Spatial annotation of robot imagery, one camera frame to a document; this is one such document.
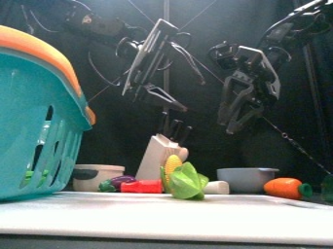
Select black cleaver handle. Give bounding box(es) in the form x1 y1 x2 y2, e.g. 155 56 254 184
168 119 184 142

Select white knife block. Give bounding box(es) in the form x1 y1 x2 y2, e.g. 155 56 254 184
133 133 190 182

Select grey toy pot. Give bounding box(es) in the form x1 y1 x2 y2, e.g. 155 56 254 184
215 166 281 195

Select yellow toy corn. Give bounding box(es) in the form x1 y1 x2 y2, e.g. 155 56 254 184
160 154 184 193

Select white rounded toy piece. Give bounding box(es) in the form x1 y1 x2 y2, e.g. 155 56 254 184
202 180 231 196

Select orange toy carrot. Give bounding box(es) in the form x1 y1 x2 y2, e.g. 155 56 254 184
262 177 314 201

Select teal basket with orange rim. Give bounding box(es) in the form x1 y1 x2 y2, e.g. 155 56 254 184
0 24 97 201

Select purple toy eggplant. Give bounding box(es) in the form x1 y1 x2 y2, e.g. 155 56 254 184
97 175 137 193

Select red toy pepper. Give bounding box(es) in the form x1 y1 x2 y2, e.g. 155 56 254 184
119 179 166 195

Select white toy pot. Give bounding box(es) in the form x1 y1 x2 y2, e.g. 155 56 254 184
71 163 125 193

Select white cutting board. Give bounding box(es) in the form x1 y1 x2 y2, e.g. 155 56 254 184
0 191 333 247

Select green item in basket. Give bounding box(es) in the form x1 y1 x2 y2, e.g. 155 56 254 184
22 168 52 189

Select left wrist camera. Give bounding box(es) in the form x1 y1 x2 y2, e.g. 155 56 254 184
115 36 143 61

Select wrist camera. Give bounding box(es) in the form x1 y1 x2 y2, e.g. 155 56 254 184
115 36 143 61
208 41 240 71

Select black knife handle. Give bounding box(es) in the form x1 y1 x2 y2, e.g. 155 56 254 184
178 125 194 147
157 111 170 136

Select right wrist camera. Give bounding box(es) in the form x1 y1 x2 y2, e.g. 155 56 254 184
208 41 240 71

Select grey vertical frame pole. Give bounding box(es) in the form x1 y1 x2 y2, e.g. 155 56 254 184
163 0 171 130

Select thin diagonal cord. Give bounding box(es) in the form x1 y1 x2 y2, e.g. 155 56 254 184
259 115 333 177

